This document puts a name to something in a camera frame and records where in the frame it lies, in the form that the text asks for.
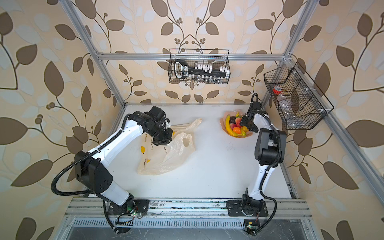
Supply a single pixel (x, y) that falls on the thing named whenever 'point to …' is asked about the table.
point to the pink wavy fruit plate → (232, 113)
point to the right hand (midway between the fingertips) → (248, 127)
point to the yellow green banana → (227, 124)
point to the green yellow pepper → (237, 115)
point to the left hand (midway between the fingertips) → (176, 142)
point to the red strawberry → (232, 125)
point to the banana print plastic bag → (158, 159)
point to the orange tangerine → (237, 130)
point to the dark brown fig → (232, 119)
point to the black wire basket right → (300, 102)
